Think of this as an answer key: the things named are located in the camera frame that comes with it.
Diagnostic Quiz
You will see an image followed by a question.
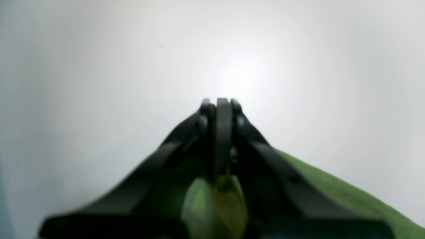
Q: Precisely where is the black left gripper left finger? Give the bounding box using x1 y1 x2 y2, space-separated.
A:
39 98 231 239

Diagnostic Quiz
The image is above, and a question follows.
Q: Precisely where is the green t-shirt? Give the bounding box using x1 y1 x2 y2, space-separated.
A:
180 151 425 239

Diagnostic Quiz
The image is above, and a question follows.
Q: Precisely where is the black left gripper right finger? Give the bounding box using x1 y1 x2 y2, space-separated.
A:
230 99 395 239

